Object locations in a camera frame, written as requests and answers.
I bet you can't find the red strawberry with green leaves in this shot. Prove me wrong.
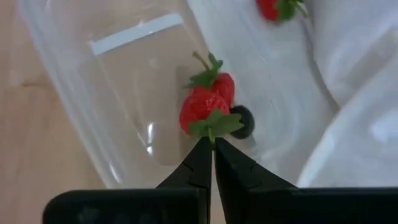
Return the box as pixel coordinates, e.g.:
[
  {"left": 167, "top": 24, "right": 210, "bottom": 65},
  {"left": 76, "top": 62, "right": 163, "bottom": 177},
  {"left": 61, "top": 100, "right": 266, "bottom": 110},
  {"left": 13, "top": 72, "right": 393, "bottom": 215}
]
[
  {"left": 185, "top": 51, "right": 236, "bottom": 107},
  {"left": 255, "top": 0, "right": 309, "bottom": 24},
  {"left": 178, "top": 86, "right": 245, "bottom": 144}
]

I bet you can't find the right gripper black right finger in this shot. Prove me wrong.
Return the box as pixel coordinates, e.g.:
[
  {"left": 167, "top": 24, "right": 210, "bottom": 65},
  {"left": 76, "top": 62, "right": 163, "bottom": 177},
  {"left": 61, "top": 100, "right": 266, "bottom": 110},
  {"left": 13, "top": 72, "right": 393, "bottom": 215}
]
[{"left": 214, "top": 137, "right": 298, "bottom": 224}]

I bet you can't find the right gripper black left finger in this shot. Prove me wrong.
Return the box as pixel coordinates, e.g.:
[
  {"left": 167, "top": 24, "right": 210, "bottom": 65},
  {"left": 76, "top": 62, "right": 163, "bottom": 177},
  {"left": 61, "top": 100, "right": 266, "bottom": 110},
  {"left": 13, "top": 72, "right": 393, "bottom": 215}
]
[{"left": 155, "top": 136, "right": 213, "bottom": 224}]

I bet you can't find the clear plastic tupperware container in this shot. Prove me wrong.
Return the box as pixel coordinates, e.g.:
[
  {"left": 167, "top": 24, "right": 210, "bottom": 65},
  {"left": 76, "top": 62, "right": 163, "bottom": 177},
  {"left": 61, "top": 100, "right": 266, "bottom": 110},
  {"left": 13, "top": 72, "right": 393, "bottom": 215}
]
[{"left": 17, "top": 0, "right": 341, "bottom": 190}]

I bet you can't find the white cloth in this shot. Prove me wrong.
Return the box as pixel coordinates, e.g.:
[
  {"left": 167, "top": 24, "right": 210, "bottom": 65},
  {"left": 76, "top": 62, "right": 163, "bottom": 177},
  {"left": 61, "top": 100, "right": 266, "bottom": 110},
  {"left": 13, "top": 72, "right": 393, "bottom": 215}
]
[{"left": 186, "top": 0, "right": 398, "bottom": 189}]

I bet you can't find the dark cherry with green stem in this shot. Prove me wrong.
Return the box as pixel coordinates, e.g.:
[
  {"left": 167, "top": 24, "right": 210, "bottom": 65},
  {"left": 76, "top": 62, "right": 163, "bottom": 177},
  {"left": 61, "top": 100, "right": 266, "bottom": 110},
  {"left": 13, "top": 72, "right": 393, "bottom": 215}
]
[{"left": 229, "top": 105, "right": 256, "bottom": 140}]

